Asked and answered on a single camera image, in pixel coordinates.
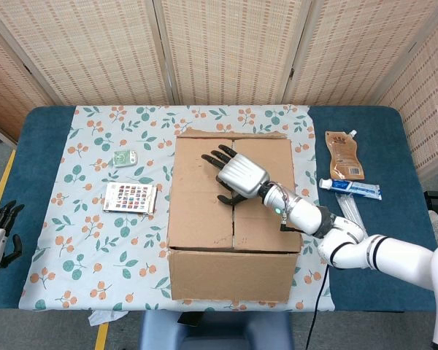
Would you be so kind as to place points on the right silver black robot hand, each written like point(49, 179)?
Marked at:
point(242, 175)

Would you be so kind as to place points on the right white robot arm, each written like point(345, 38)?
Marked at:
point(387, 255)

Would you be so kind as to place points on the woven bamboo screen panel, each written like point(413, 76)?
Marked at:
point(230, 54)
point(3, 91)
point(430, 109)
point(95, 54)
point(350, 54)

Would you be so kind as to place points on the floral print tablecloth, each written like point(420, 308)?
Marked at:
point(95, 262)

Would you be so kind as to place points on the brown cardboard box red tape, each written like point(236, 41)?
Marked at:
point(211, 233)

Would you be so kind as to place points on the brown spout pouch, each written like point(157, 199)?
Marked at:
point(345, 155)

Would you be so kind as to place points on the clear straws bundle in bag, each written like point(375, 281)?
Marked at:
point(347, 208)

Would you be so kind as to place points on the blue plush table cover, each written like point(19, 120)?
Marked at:
point(387, 146)

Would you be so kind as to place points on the colourful picture card pack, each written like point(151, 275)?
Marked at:
point(129, 198)

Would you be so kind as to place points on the blue white toothpaste tube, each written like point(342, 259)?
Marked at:
point(350, 187)

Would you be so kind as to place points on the small green card pack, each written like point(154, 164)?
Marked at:
point(124, 158)

